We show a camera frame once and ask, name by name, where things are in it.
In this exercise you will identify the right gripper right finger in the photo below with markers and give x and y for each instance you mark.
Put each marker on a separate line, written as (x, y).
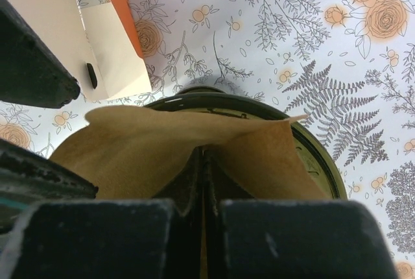
(249, 238)

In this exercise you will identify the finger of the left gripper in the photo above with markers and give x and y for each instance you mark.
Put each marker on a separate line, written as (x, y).
(27, 178)
(30, 74)

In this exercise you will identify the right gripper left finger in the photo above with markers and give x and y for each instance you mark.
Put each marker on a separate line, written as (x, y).
(148, 238)

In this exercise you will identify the orange coffee filter box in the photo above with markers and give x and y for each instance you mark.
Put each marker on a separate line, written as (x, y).
(95, 40)

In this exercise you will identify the brown paper coffee filter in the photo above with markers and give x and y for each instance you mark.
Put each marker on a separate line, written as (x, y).
(132, 152)

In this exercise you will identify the dark glass dripper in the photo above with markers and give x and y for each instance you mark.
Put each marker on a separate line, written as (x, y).
(316, 159)

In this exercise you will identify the floral patterned table mat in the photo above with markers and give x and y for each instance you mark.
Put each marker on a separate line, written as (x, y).
(343, 69)

